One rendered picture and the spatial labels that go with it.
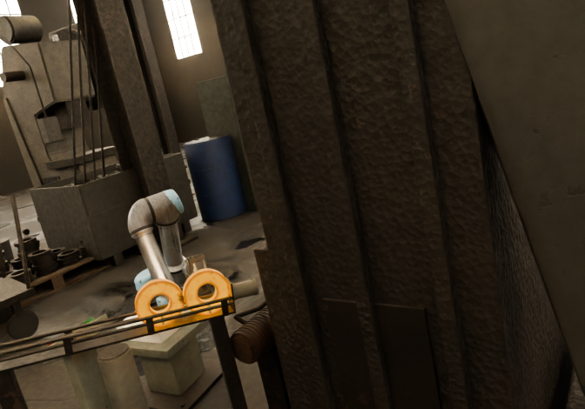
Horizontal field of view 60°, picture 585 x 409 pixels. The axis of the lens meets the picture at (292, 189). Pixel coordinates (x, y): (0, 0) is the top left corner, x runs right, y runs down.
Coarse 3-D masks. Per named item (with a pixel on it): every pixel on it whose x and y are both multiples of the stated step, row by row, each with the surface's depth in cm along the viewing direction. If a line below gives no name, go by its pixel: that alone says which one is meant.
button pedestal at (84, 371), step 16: (96, 320) 191; (80, 336) 185; (80, 352) 187; (96, 352) 192; (80, 368) 187; (96, 368) 192; (80, 384) 187; (96, 384) 192; (80, 400) 191; (96, 400) 192
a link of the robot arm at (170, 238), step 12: (168, 192) 217; (156, 204) 212; (168, 204) 214; (180, 204) 217; (156, 216) 212; (168, 216) 216; (168, 228) 222; (168, 240) 226; (168, 252) 230; (180, 252) 234; (168, 264) 235; (180, 264) 237; (180, 276) 238
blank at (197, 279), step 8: (200, 272) 168; (208, 272) 169; (216, 272) 170; (192, 280) 167; (200, 280) 168; (208, 280) 169; (216, 280) 170; (224, 280) 171; (184, 288) 168; (192, 288) 168; (216, 288) 171; (224, 288) 172; (184, 296) 167; (192, 296) 168; (216, 296) 171; (224, 296) 172; (192, 304) 169; (216, 304) 171; (200, 312) 170; (208, 312) 171
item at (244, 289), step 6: (240, 282) 176; (246, 282) 175; (252, 282) 175; (234, 288) 172; (240, 288) 173; (246, 288) 174; (252, 288) 174; (258, 288) 175; (234, 294) 172; (240, 294) 173; (246, 294) 174; (252, 294) 175; (234, 300) 174
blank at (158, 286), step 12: (144, 288) 162; (156, 288) 163; (168, 288) 165; (144, 300) 163; (180, 300) 167; (144, 312) 163; (156, 312) 165; (180, 312) 167; (156, 324) 165; (168, 324) 167
